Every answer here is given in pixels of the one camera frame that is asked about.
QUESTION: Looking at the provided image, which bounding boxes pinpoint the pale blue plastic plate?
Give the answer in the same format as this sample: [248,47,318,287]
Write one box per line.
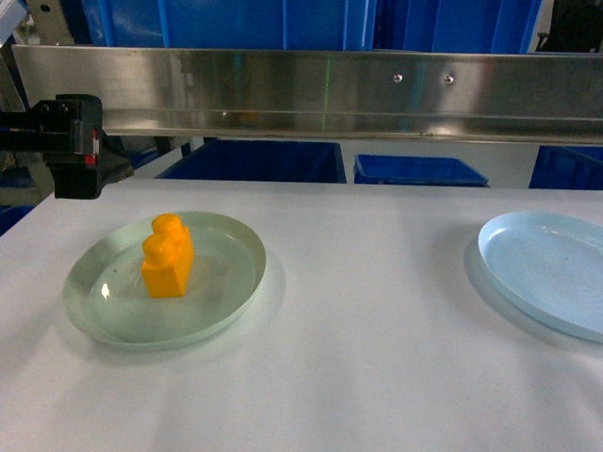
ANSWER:
[478,211,602,343]

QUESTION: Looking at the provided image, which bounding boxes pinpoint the blue bin below far right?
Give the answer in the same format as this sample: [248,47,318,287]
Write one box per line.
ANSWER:
[530,146,602,190]

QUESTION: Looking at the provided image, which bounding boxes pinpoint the blue bin below centre-right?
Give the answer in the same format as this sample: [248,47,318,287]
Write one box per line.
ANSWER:
[353,154,488,187]

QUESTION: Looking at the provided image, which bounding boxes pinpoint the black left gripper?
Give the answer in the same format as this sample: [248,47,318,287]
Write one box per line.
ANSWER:
[1,94,134,200]

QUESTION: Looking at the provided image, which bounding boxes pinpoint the pale green plastic plate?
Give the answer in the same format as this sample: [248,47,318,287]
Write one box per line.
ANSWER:
[61,211,267,351]

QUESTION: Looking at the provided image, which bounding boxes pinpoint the large blue bin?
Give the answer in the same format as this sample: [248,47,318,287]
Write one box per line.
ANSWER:
[83,0,376,51]
[373,0,541,55]

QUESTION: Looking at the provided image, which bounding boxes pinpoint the yellow two-stud toy block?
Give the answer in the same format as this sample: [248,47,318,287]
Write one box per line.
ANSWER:
[140,213,195,299]

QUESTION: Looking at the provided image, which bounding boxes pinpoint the blue bin below centre-left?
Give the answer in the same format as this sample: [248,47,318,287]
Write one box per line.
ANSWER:
[158,139,347,184]

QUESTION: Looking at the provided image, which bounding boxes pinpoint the red one-stud toy block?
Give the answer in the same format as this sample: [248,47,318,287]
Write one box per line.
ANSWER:
[84,128,101,166]

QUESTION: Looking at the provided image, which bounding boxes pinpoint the stainless steel shelf rail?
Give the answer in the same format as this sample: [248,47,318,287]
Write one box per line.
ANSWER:
[14,45,602,146]

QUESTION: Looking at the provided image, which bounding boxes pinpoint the large blue upper bin right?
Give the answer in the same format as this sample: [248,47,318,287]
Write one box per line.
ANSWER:
[373,0,541,55]

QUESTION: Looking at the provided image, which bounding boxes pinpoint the large blue upper bin left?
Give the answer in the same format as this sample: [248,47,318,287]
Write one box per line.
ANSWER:
[83,0,376,51]

